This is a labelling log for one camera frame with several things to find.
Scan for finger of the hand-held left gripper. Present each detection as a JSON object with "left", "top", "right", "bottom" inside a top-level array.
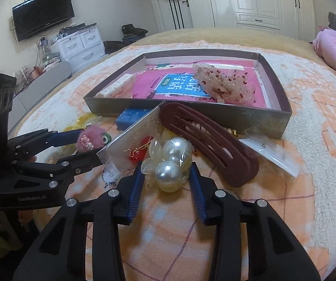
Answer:
[
  {"left": 8, "top": 130, "right": 82, "bottom": 159},
  {"left": 13, "top": 151, "right": 105, "bottom": 187}
]

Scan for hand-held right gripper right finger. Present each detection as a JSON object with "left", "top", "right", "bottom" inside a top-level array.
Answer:
[{"left": 188, "top": 162, "right": 315, "bottom": 281}]

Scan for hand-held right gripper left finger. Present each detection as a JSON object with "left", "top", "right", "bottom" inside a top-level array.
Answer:
[{"left": 14, "top": 162, "right": 146, "bottom": 281}]

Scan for yellow hoop earrings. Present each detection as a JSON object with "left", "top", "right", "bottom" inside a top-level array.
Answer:
[{"left": 64, "top": 114, "right": 107, "bottom": 132}]

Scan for pink fluffy hair clip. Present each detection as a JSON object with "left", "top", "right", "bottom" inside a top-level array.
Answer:
[{"left": 77, "top": 124, "right": 105, "bottom": 153}]

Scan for earring card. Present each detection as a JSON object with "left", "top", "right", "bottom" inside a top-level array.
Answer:
[{"left": 97, "top": 105, "right": 168, "bottom": 164}]

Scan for maroon hair clip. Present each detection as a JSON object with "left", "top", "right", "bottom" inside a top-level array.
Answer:
[{"left": 159, "top": 102, "right": 260, "bottom": 187}]

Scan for pearl earrings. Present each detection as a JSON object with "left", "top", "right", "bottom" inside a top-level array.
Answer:
[{"left": 142, "top": 136, "right": 193, "bottom": 194}]

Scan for white tissue pack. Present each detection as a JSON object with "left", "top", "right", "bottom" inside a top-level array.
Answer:
[{"left": 94, "top": 73, "right": 136, "bottom": 98}]

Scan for stud earrings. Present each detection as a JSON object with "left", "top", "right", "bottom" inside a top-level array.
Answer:
[{"left": 240, "top": 137, "right": 301, "bottom": 177}]

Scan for shallow grey cardboard box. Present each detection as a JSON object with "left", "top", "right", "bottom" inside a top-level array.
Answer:
[{"left": 84, "top": 51, "right": 292, "bottom": 139}]

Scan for small clear packet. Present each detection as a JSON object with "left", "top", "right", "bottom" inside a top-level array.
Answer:
[{"left": 101, "top": 162, "right": 129, "bottom": 188}]

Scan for grey upholstered bench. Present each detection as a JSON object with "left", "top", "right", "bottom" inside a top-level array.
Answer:
[{"left": 8, "top": 61, "right": 72, "bottom": 135}]

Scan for blue hair clip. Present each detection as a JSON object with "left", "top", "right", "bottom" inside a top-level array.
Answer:
[{"left": 116, "top": 108, "right": 157, "bottom": 131}]

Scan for white drawer cabinet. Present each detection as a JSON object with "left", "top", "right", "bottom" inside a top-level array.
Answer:
[{"left": 51, "top": 25, "right": 105, "bottom": 69}]

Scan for pink book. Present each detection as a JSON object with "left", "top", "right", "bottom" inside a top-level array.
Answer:
[{"left": 133, "top": 63, "right": 266, "bottom": 109}]

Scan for dark clothes heap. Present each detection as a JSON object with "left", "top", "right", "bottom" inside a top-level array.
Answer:
[{"left": 104, "top": 40, "right": 127, "bottom": 54}]

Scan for sheer dotted scrunchie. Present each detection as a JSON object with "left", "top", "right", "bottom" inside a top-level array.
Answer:
[{"left": 192, "top": 62, "right": 258, "bottom": 104}]

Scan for dark folded clothes pile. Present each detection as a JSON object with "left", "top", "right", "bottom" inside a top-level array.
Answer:
[{"left": 122, "top": 24, "right": 148, "bottom": 40}]

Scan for orange and white printed blanket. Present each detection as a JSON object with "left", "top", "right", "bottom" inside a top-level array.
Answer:
[{"left": 19, "top": 42, "right": 336, "bottom": 281}]

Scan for white door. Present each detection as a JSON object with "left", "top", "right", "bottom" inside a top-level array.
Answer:
[{"left": 146, "top": 0, "right": 193, "bottom": 31}]

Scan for bed with tan sheet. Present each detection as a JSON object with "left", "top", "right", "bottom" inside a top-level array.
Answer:
[{"left": 7, "top": 26, "right": 336, "bottom": 281}]

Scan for pink duvet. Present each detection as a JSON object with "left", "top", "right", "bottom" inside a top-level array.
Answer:
[{"left": 313, "top": 29, "right": 336, "bottom": 79}]

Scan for white wardrobe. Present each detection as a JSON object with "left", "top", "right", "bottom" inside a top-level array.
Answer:
[{"left": 183, "top": 0, "right": 316, "bottom": 40}]

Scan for black wall television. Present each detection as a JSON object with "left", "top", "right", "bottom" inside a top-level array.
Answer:
[{"left": 12, "top": 0, "right": 75, "bottom": 42}]

